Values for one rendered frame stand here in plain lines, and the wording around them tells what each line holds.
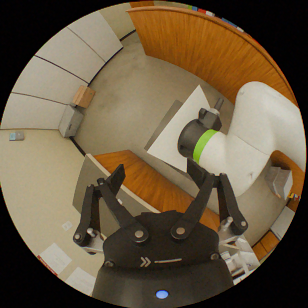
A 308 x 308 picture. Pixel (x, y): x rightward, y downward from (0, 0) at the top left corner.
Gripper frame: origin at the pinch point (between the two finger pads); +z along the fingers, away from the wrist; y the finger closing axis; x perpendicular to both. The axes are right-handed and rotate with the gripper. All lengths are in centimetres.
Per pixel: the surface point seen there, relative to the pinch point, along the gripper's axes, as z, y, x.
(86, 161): 39, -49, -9
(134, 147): 131, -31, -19
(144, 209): 27.6, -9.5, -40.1
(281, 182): 24, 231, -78
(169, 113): 34.1, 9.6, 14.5
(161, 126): 33.8, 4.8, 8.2
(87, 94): 147, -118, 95
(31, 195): 7, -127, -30
